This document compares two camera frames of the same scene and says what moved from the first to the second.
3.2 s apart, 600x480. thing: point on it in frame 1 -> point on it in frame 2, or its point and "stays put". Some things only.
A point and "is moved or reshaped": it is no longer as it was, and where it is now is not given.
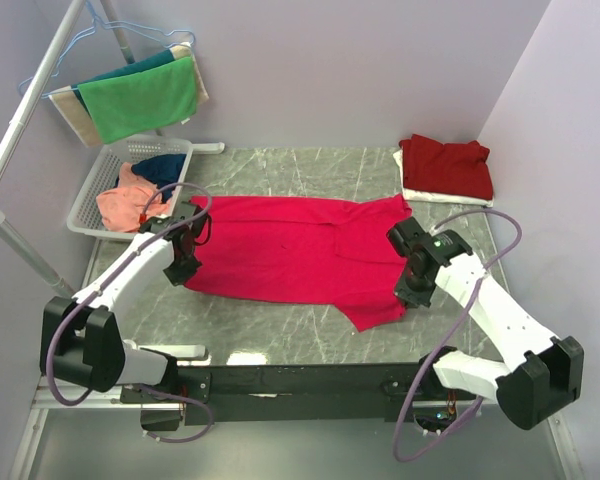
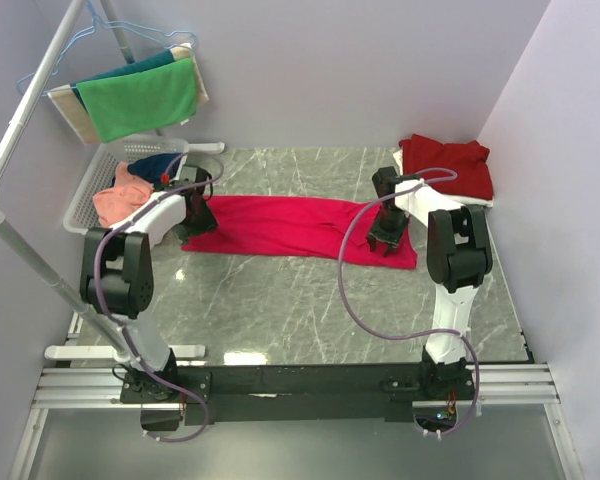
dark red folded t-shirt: (455, 169) stays put
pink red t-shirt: (304, 249) is moved or reshaped
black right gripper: (406, 294) -> (392, 240)
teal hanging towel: (165, 56) stays put
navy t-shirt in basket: (161, 170) stays put
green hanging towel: (126, 105) stays put
